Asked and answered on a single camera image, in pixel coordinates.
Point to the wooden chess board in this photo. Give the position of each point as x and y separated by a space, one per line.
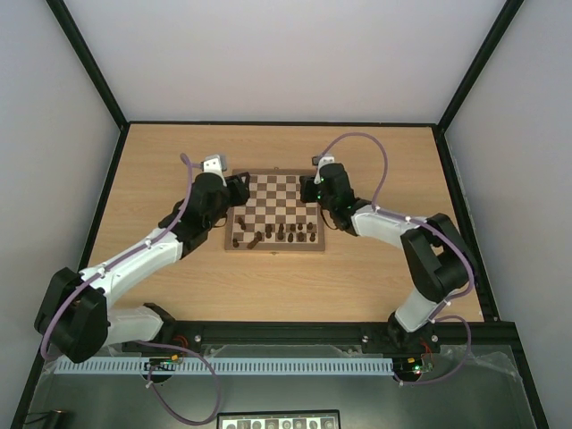
274 199

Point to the left circuit board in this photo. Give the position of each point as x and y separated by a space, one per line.
165 363

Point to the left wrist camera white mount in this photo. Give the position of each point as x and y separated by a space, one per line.
214 163

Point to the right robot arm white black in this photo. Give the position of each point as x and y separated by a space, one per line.
439 262

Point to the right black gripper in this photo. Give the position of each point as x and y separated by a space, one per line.
310 189

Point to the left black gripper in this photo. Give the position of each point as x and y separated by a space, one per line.
242 192

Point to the circuit board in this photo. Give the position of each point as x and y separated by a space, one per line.
416 365
165 363

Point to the small dark cylinder object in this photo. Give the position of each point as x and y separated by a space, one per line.
56 419

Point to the grey slotted cable duct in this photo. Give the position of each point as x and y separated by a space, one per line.
376 366

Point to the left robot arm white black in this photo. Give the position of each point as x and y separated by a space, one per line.
78 315

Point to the right circuit board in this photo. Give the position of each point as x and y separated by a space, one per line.
416 365

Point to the black aluminium frame rail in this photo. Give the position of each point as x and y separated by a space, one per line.
286 333

